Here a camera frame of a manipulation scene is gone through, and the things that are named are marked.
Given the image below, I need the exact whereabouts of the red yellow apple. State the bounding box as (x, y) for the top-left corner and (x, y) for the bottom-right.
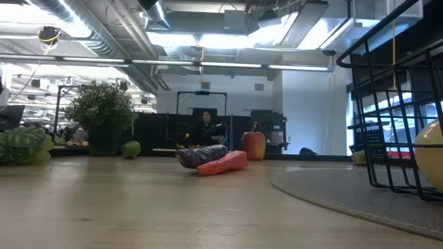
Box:
(240, 121), (266, 162)

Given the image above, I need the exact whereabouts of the black wire basket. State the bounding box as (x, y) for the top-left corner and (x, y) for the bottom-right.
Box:
(336, 0), (443, 203)

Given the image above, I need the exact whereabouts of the green grape bunch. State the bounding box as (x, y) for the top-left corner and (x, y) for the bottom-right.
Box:
(0, 126), (55, 166)

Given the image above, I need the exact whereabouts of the person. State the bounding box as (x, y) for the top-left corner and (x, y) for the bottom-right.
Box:
(188, 109), (229, 148)

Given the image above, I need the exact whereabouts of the black equipment cart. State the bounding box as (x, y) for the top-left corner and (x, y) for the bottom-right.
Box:
(251, 109), (290, 155)

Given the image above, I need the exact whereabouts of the long ceiling light strip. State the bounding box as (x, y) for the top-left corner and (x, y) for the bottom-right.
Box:
(0, 53), (335, 73)

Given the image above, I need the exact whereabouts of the green cucumber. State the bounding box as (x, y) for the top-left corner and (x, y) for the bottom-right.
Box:
(120, 140), (142, 160)

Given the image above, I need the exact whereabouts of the grey ceiling box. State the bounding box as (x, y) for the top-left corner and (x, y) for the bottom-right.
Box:
(223, 9), (248, 35)

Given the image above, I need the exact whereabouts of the potted green plant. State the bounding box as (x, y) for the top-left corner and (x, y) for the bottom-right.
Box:
(62, 80), (138, 156)

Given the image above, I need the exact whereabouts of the round grey mat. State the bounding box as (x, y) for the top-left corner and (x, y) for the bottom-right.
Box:
(270, 165), (443, 241)

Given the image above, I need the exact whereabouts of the black perforated crate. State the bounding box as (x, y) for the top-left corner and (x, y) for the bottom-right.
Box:
(347, 120), (387, 156)

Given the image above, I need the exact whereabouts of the red background object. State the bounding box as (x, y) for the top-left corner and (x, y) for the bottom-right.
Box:
(386, 150), (416, 160)

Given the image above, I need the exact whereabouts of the black yellow ceiling reel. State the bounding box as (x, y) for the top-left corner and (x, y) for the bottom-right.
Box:
(37, 26), (62, 46)

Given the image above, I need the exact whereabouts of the dark monitor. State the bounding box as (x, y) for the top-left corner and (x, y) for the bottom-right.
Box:
(0, 104), (26, 131)

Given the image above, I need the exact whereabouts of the black background rig frame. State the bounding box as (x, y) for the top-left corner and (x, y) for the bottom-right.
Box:
(176, 90), (228, 149)
(53, 84), (86, 139)

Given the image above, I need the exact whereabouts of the black partition wall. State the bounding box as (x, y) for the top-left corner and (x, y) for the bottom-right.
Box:
(133, 112), (253, 153)

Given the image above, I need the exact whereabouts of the black aluminium table frame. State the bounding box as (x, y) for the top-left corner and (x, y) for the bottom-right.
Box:
(51, 147), (354, 163)

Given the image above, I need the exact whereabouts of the large metal ceiling duct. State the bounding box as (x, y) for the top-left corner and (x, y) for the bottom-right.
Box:
(248, 0), (425, 53)

